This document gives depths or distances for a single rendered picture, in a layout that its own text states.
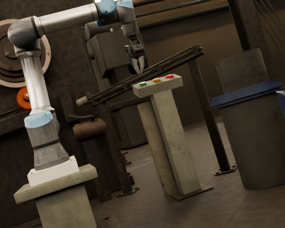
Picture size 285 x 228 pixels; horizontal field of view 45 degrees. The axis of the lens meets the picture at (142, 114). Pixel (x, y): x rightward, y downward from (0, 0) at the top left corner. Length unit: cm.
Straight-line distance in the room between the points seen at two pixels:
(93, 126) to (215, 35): 780
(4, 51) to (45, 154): 110
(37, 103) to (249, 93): 93
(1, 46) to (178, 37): 730
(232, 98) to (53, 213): 86
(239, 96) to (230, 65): 292
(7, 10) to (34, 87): 121
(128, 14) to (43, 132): 68
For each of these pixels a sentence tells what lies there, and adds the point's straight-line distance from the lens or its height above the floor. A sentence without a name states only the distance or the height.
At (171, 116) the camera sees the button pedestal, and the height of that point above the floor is 40.
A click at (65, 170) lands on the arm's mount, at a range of 146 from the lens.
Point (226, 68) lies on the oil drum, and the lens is 441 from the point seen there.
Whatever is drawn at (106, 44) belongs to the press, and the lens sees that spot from 674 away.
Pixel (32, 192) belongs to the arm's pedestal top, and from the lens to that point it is 140.
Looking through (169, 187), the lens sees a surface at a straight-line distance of 191.
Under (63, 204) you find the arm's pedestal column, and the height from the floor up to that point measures 19.
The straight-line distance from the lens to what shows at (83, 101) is 233.
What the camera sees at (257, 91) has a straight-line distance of 148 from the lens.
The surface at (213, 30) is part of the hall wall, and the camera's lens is 981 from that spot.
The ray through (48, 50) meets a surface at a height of 108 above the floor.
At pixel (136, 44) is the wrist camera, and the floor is 78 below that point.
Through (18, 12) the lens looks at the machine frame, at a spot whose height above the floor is 144.
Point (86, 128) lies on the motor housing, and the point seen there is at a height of 49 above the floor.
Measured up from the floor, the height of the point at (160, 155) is 22.
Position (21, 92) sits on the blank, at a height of 85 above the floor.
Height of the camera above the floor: 42
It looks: 1 degrees up
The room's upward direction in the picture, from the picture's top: 17 degrees counter-clockwise
